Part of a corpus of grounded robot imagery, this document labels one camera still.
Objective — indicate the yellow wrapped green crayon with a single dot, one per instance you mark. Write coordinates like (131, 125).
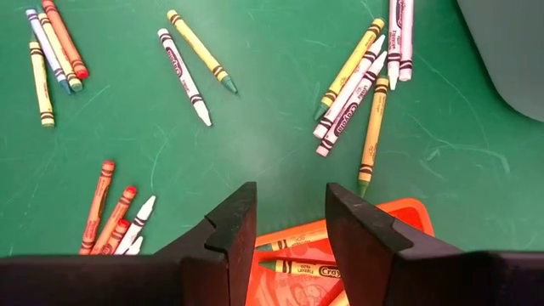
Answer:
(374, 132)
(60, 53)
(350, 66)

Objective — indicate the orange mesh basket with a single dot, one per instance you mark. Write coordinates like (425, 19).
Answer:
(297, 293)

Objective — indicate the blue crayon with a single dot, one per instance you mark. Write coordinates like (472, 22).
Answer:
(48, 51)

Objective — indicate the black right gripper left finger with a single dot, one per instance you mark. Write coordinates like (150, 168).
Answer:
(238, 221)

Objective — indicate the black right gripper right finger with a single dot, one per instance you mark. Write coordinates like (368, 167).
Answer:
(361, 238)

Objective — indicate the tall teal plastic bin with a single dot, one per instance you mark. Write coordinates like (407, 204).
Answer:
(510, 51)

